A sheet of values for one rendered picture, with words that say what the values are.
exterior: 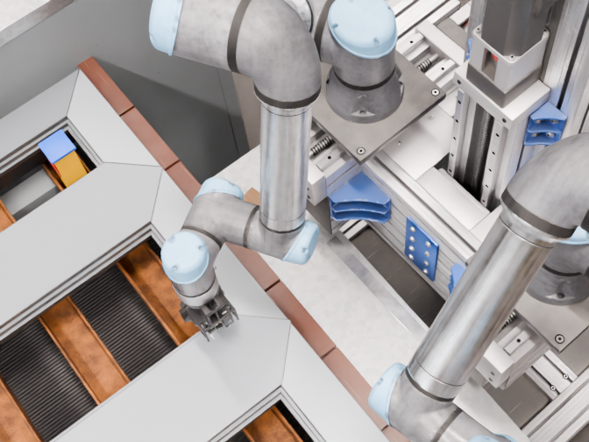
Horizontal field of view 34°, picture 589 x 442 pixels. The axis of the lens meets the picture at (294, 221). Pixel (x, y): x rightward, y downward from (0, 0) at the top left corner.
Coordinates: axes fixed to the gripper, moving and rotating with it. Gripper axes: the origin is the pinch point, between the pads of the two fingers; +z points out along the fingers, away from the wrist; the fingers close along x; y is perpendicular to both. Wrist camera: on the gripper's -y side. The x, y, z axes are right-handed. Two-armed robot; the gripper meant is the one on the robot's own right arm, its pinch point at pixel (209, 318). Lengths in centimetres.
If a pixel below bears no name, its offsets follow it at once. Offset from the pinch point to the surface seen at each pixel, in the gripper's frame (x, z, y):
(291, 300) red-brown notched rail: 15.3, 3.3, 5.9
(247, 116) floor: 58, 86, -83
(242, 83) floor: 64, 86, -95
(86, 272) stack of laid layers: -13.5, 2.1, -24.9
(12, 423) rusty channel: -43.3, 17.8, -14.3
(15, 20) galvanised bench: 5, -19, -71
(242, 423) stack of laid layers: -6.8, 2.9, 19.8
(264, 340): 5.8, 0.7, 10.1
